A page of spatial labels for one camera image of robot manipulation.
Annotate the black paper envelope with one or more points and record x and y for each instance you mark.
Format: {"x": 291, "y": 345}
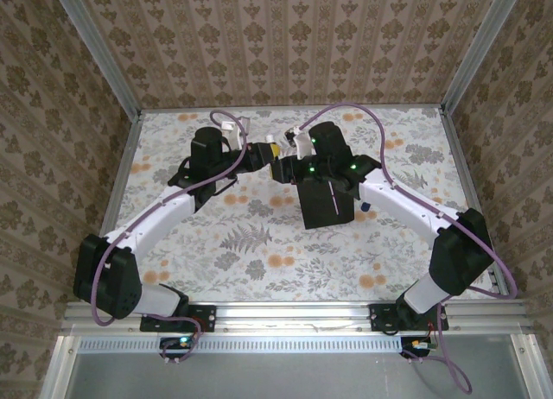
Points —
{"x": 319, "y": 209}

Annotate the dark blue glue stick cap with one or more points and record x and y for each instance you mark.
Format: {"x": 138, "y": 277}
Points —
{"x": 365, "y": 207}

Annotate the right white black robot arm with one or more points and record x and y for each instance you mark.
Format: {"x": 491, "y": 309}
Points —
{"x": 402, "y": 204}

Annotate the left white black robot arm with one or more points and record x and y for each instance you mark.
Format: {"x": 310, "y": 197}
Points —
{"x": 160, "y": 213}

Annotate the green lit circuit board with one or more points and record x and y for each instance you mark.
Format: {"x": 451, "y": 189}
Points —
{"x": 179, "y": 343}

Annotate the grey metal shelf panel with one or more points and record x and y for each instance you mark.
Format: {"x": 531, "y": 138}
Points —
{"x": 281, "y": 377}

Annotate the circuit board with yellow plug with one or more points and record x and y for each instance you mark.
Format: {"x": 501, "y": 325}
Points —
{"x": 419, "y": 345}

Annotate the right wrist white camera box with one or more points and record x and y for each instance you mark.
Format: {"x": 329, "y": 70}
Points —
{"x": 302, "y": 144}

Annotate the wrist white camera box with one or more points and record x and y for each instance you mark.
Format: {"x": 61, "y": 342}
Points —
{"x": 233, "y": 133}
{"x": 302, "y": 144}

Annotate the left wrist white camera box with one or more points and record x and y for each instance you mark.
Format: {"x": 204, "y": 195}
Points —
{"x": 233, "y": 133}

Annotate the aluminium table side rail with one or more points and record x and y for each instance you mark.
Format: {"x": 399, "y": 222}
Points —
{"x": 475, "y": 179}
{"x": 112, "y": 209}

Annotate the aluminium front rail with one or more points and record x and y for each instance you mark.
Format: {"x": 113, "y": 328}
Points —
{"x": 294, "y": 314}

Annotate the aluminium frame post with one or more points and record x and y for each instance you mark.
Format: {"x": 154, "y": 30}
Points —
{"x": 95, "y": 49}
{"x": 479, "y": 49}

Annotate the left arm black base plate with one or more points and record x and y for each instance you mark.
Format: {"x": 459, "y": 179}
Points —
{"x": 203, "y": 317}

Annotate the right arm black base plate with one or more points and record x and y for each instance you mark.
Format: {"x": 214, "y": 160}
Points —
{"x": 380, "y": 319}

